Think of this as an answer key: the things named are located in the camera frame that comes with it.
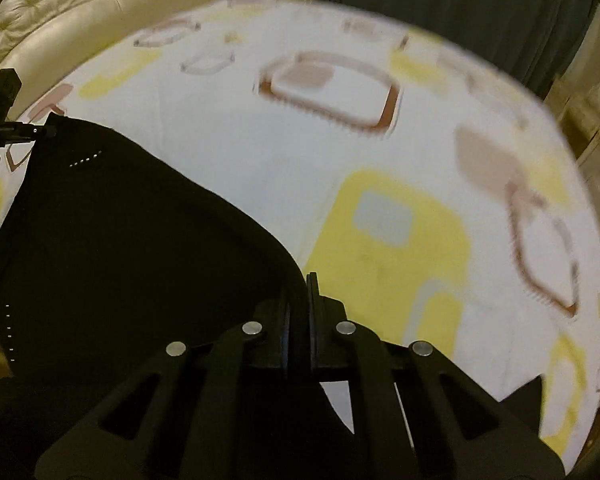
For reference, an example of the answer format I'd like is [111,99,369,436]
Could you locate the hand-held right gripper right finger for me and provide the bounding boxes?
[306,272,565,480]

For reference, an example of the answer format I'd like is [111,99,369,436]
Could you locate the cream tufted headboard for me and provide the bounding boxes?
[0,0,222,92]

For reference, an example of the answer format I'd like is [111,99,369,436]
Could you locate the black pants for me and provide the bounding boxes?
[0,112,545,480]

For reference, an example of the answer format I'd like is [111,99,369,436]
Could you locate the patterned bed sheet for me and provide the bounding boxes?
[0,0,600,461]

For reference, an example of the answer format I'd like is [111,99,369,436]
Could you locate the teal curtain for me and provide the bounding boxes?
[319,0,600,102]

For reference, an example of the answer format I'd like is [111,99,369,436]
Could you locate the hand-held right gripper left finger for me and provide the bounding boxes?
[34,299,293,480]

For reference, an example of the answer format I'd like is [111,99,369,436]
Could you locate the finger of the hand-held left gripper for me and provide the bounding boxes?
[0,121,57,144]

